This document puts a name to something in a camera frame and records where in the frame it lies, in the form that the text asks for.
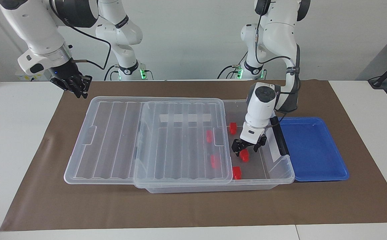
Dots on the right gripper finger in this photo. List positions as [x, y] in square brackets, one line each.
[73, 87]
[86, 85]

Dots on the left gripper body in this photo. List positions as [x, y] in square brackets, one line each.
[248, 144]

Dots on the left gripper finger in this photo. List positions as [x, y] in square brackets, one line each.
[236, 147]
[261, 142]

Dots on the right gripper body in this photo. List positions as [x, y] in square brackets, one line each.
[64, 71]

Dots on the red block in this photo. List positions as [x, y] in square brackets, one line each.
[244, 155]
[214, 161]
[236, 172]
[209, 136]
[233, 128]

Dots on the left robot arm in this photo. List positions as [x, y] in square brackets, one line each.
[260, 106]

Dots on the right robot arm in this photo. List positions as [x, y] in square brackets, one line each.
[36, 30]

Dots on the black box latch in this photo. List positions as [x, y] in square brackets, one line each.
[280, 140]

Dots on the clear plastic box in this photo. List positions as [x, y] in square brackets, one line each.
[263, 173]

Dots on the blue plastic tray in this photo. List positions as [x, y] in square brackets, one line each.
[313, 150]

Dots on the clear plastic lid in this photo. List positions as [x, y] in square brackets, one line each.
[123, 140]

